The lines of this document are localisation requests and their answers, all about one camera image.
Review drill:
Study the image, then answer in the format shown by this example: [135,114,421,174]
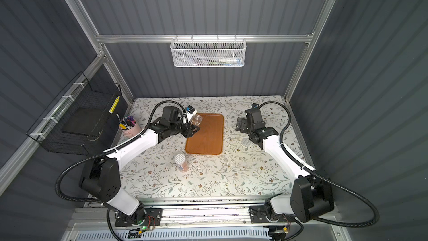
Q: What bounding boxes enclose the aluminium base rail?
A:
[66,197,342,232]

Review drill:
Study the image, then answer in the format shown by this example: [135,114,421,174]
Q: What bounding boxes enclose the clear candy jar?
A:
[174,153,188,172]
[191,114,203,127]

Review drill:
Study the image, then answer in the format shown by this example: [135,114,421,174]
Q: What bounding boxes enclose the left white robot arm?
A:
[79,106,200,226]

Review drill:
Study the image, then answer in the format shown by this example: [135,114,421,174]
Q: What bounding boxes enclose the brown wooden tray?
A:
[185,113,224,156]

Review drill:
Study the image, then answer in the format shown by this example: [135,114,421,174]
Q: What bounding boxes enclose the white jar lid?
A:
[241,138,252,147]

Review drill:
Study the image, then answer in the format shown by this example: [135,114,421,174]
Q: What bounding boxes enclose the black wire basket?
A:
[27,75,123,156]

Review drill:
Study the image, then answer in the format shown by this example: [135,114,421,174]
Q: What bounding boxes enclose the white wire mesh basket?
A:
[170,39,247,68]

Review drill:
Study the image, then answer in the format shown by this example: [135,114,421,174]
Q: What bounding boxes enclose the right black corrugated cable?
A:
[257,101,380,228]

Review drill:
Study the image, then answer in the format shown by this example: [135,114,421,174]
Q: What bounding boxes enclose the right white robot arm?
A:
[236,104,334,223]

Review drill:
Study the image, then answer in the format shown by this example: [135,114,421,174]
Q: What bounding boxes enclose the white pen in basket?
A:
[218,58,242,65]

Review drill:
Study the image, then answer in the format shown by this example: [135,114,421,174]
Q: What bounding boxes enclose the left black corrugated cable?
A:
[55,99,187,204]

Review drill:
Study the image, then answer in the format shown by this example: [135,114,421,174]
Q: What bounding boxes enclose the pink pen cup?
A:
[119,116,142,139]

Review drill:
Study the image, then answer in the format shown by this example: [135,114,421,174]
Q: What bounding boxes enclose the black corrugated cable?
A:
[257,101,380,228]
[55,99,187,204]

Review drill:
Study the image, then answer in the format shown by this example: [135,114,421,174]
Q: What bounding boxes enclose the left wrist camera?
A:
[183,105,197,123]

